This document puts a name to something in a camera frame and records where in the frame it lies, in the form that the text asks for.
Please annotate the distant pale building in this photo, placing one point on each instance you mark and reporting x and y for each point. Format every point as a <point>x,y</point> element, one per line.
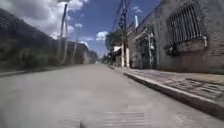
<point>116,55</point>

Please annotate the dark green tree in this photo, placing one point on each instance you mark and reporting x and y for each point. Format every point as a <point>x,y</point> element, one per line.
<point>113,38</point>

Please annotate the tall utility pole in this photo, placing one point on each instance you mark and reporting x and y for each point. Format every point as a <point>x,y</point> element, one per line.
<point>124,36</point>

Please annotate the slim grey pole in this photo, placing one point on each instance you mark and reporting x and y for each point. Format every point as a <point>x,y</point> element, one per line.
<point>75,46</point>

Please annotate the grey asphalt road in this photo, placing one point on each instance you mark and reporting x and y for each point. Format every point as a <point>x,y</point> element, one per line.
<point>83,96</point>

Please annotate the leaning wooden utility pole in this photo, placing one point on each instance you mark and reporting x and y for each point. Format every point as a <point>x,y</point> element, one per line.
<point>62,33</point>

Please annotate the dark concrete kerb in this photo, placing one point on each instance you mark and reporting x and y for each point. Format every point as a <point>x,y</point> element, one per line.
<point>173,94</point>

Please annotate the grey building with barred window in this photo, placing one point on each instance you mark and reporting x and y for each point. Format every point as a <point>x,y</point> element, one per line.
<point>193,50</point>

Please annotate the strip of green weeds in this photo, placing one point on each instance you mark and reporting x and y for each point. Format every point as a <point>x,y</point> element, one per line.
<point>30,58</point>

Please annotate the raised grey concrete sidewalk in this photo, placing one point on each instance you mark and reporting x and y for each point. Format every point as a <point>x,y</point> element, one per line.
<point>196,85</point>

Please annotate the grey sidewalk strip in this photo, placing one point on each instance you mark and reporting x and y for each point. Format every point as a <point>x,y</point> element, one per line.
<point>13,72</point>

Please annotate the long dark wall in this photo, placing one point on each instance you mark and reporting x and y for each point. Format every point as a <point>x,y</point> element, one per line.
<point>30,36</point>

